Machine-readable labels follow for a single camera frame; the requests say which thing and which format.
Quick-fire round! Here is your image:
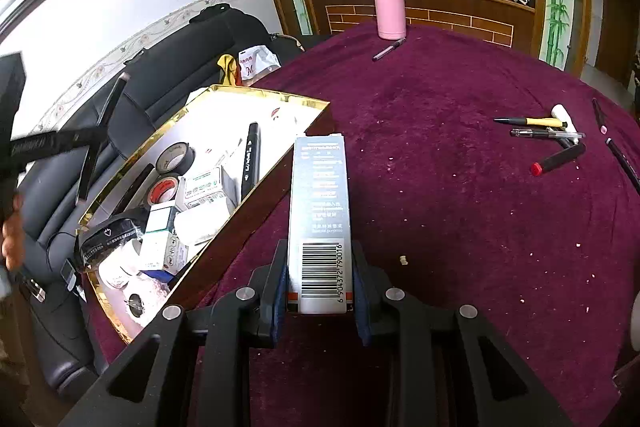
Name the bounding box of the long thin black pen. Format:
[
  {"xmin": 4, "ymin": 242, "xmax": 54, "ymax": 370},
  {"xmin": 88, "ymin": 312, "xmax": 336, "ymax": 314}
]
[{"xmin": 605, "ymin": 138, "xmax": 640, "ymax": 193}]

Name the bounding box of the gold-edged white storage box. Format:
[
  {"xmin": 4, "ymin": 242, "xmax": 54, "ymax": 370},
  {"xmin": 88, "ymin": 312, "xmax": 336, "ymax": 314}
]
[{"xmin": 78, "ymin": 86, "xmax": 333, "ymax": 343}]

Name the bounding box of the white red-bordered plaster box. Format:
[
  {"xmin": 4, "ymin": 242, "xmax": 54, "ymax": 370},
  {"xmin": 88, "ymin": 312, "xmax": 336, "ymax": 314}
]
[{"xmin": 182, "ymin": 166, "xmax": 226, "ymax": 208}]

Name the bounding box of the black marker red cap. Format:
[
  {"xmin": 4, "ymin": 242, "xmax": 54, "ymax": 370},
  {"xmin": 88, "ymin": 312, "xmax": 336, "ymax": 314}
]
[{"xmin": 530, "ymin": 143, "xmax": 586, "ymax": 176}]

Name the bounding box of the white plastic bag red print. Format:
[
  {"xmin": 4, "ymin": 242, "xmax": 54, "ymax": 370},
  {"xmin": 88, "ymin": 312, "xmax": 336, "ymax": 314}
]
[{"xmin": 239, "ymin": 46, "xmax": 281, "ymax": 84}]

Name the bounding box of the blue white medicine box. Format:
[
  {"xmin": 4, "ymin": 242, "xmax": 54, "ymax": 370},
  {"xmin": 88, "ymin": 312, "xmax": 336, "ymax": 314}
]
[{"xmin": 139, "ymin": 202, "xmax": 189, "ymax": 277}]

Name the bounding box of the short black pink pen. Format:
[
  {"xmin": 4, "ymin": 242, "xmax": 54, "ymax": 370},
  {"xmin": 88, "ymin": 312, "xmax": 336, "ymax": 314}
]
[{"xmin": 592, "ymin": 98, "xmax": 608, "ymax": 135}]

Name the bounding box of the black art marker printed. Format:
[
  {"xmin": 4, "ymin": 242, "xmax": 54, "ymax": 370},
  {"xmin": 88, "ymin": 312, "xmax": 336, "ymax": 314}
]
[{"xmin": 241, "ymin": 122, "xmax": 260, "ymax": 200}]

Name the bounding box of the black leather sofa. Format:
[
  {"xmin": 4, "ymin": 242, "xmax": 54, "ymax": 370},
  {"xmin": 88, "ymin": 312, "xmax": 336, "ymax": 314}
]
[{"xmin": 21, "ymin": 3, "xmax": 321, "ymax": 401}]

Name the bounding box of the pink thermos bottle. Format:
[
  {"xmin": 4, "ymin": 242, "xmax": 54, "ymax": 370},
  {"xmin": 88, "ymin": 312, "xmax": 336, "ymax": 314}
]
[{"xmin": 374, "ymin": 0, "xmax": 407, "ymax": 40}]

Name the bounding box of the grey clear pen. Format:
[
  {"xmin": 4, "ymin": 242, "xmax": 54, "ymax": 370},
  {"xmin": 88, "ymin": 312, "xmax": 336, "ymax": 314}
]
[{"xmin": 510, "ymin": 129, "xmax": 586, "ymax": 141}]

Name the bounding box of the grey silver carton box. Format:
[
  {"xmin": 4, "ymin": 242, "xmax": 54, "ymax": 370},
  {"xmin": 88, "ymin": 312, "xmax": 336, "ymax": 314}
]
[{"xmin": 288, "ymin": 133, "xmax": 352, "ymax": 314}]

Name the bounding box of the small pen near thermos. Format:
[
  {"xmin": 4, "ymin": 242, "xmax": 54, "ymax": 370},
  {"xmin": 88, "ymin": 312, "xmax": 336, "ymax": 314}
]
[{"xmin": 372, "ymin": 37, "xmax": 407, "ymax": 62}]

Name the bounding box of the large white jug red cap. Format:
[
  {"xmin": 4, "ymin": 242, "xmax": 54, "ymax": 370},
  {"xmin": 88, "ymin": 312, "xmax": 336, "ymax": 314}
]
[{"xmin": 629, "ymin": 293, "xmax": 640, "ymax": 352}]

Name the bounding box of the pink fluffy round puff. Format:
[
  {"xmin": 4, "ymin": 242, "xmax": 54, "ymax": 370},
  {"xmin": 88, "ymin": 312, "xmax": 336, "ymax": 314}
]
[{"xmin": 113, "ymin": 274, "xmax": 169, "ymax": 338}]

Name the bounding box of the black tape roll red core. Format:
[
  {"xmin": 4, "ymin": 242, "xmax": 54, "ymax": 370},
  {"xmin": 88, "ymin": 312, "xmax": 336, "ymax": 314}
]
[{"xmin": 144, "ymin": 174, "xmax": 181, "ymax": 208}]

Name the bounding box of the white small tube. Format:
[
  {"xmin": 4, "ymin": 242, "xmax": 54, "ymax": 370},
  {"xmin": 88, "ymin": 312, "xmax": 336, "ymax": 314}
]
[{"xmin": 551, "ymin": 104, "xmax": 579, "ymax": 148}]

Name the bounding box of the yellow black pen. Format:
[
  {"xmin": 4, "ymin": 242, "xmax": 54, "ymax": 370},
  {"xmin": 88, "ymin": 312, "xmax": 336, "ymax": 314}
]
[{"xmin": 494, "ymin": 117, "xmax": 567, "ymax": 129}]

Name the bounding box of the white pill bottle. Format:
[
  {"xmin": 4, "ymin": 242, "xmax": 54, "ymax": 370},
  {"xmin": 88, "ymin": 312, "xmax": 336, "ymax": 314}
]
[
  {"xmin": 98, "ymin": 243, "xmax": 140, "ymax": 291},
  {"xmin": 175, "ymin": 199, "xmax": 230, "ymax": 245}
]

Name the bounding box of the person's left hand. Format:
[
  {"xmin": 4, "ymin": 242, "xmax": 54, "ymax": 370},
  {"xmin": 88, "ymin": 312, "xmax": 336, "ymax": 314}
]
[{"xmin": 1, "ymin": 193, "xmax": 25, "ymax": 271}]

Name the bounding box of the black gold perfume box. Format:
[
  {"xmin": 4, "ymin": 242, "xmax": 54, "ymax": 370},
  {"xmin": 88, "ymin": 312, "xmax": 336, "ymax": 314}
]
[{"xmin": 77, "ymin": 208, "xmax": 149, "ymax": 271}]

